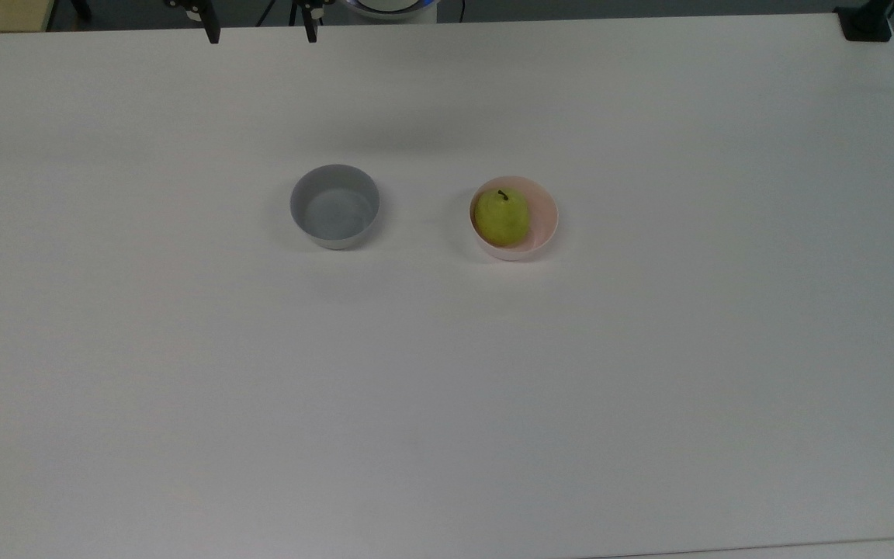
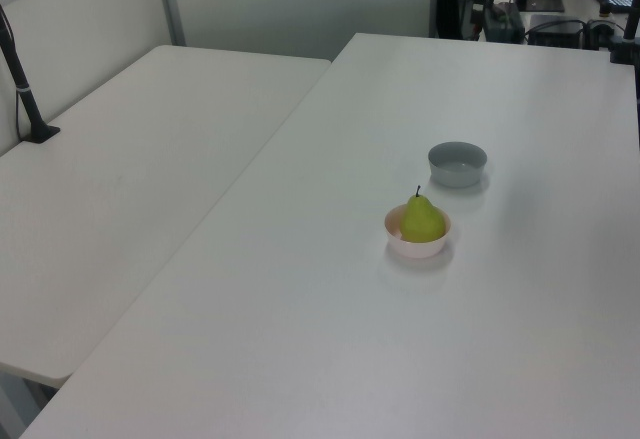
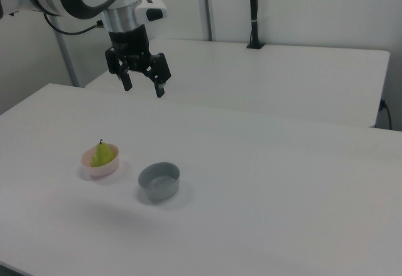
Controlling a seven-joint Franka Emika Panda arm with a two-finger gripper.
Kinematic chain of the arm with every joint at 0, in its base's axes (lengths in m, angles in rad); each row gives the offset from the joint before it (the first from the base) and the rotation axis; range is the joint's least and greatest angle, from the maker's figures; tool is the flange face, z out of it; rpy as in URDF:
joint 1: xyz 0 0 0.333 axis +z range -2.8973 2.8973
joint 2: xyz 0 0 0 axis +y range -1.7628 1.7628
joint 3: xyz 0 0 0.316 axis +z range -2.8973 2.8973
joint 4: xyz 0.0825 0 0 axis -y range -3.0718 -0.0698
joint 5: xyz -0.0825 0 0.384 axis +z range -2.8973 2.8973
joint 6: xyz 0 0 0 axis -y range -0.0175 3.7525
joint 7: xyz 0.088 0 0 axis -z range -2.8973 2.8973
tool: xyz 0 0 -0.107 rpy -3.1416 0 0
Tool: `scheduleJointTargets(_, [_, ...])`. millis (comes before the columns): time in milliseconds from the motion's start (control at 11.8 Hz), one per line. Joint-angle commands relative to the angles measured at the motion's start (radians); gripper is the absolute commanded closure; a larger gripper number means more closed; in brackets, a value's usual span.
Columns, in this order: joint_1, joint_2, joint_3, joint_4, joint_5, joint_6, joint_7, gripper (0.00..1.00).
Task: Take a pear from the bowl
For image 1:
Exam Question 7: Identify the white robot base blue ring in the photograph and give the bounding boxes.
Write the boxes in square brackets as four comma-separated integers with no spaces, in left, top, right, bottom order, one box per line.
[338,0,440,25]

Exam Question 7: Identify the green pear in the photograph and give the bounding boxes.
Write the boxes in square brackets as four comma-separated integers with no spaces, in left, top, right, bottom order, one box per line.
[474,189,532,248]

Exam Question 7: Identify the black table clamp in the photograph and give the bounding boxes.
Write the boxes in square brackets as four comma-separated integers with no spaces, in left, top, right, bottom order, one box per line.
[834,0,894,43]

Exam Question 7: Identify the grey bowl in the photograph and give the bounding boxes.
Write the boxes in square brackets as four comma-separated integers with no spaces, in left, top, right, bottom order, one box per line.
[289,164,381,251]

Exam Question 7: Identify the pink bowl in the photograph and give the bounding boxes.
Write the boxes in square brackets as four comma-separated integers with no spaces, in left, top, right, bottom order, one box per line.
[469,176,559,262]

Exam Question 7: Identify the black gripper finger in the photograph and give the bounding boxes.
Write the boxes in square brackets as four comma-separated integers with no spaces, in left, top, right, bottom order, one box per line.
[289,0,324,44]
[165,0,221,45]

